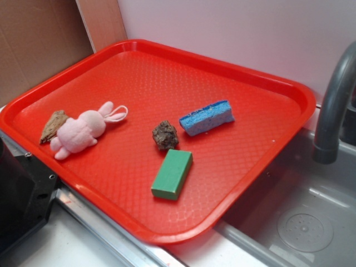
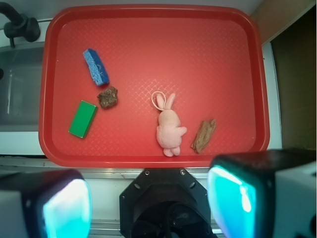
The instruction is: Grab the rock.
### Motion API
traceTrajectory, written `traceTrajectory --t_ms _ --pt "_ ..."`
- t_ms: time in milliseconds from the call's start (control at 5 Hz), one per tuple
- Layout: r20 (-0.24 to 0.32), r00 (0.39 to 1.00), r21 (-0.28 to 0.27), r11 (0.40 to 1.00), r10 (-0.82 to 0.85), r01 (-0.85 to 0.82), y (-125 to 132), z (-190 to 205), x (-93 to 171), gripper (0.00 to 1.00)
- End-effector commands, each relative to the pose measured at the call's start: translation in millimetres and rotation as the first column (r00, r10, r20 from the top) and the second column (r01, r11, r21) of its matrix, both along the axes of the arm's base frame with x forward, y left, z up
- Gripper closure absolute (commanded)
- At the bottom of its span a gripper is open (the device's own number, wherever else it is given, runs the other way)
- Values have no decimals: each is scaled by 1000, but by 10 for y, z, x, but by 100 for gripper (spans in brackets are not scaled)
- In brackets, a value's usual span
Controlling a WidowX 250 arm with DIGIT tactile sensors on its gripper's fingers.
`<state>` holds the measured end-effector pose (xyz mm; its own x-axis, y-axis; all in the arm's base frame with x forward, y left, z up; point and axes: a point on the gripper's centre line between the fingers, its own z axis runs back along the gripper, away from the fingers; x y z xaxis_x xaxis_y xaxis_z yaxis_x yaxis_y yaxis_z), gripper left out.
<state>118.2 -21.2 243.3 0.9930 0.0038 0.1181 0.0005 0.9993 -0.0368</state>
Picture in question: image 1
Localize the metal rail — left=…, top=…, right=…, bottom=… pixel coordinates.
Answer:
left=56, top=185, right=184, bottom=266

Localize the red plastic tray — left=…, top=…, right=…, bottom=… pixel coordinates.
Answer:
left=1, top=40, right=316, bottom=245

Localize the brown wood piece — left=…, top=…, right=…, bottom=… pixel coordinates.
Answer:
left=39, top=110, right=69, bottom=144

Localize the green wooden block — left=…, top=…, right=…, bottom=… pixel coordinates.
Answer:
left=151, top=149, right=193, bottom=201

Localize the blue sponge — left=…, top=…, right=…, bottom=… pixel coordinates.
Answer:
left=179, top=100, right=235, bottom=136

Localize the dark brown rock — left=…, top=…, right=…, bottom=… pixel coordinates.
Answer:
left=152, top=120, right=179, bottom=151

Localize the brown cardboard panel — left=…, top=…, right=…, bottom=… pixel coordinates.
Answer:
left=1, top=1, right=127, bottom=106

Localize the grey plastic sink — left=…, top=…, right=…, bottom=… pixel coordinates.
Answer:
left=216, top=130, right=355, bottom=266

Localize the pink plush bunny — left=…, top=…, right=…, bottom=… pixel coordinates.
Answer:
left=50, top=101, right=128, bottom=160

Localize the grey faucet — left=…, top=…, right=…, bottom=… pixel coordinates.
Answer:
left=312, top=42, right=355, bottom=164

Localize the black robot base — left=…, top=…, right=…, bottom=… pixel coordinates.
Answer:
left=1, top=141, right=59, bottom=255

